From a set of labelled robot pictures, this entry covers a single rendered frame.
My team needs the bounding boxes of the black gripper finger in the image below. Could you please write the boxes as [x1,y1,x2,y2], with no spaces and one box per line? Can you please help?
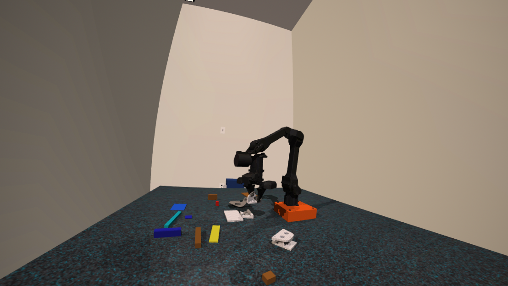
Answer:
[257,187,266,203]
[243,184,255,194]

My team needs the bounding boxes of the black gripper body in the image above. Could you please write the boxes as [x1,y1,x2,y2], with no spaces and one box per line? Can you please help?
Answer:
[237,167,277,189]

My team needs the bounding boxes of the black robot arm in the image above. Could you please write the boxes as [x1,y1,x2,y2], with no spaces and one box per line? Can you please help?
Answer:
[234,126,304,206]

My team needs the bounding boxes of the teal long thin bar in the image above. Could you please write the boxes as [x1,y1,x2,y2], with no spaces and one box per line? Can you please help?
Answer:
[164,211,182,228]

